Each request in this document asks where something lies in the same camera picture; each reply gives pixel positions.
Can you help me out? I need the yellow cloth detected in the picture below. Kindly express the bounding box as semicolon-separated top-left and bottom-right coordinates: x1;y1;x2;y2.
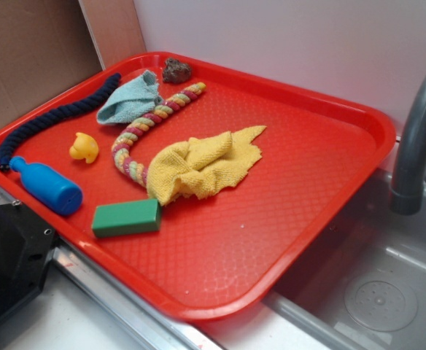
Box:
147;125;266;206

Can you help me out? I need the red plastic tray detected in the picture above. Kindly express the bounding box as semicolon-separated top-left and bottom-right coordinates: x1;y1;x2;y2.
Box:
0;52;395;322

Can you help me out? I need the blue plastic bottle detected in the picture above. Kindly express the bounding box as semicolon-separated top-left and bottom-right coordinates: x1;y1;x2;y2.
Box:
9;157;83;216

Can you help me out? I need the brown cardboard panel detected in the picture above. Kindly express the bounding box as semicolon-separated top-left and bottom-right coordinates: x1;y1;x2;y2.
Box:
0;1;146;128

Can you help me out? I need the grey plastic sink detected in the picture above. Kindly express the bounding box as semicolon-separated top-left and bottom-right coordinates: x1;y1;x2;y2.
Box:
263;155;426;349

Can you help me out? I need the multicolour braided rope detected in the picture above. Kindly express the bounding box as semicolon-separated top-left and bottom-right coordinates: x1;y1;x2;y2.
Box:
111;81;207;189

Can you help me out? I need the grey faucet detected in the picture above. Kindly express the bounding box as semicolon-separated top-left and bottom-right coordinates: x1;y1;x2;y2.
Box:
389;76;426;215

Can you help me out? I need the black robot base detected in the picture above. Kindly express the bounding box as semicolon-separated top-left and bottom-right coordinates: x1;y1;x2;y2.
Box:
0;203;56;323

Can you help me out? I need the light blue cloth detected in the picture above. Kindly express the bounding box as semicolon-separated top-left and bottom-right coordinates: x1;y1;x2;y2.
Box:
96;70;163;125

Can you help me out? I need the yellow rubber duck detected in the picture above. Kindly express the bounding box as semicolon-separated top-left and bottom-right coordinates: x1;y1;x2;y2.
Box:
69;132;99;164

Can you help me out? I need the brown rock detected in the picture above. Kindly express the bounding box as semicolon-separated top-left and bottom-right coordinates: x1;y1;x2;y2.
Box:
162;58;192;84

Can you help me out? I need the green rectangular block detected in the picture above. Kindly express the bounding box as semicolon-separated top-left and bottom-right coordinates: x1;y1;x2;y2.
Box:
91;199;161;238

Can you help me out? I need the navy blue rope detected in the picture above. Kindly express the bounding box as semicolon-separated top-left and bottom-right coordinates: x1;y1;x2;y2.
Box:
0;72;122;172

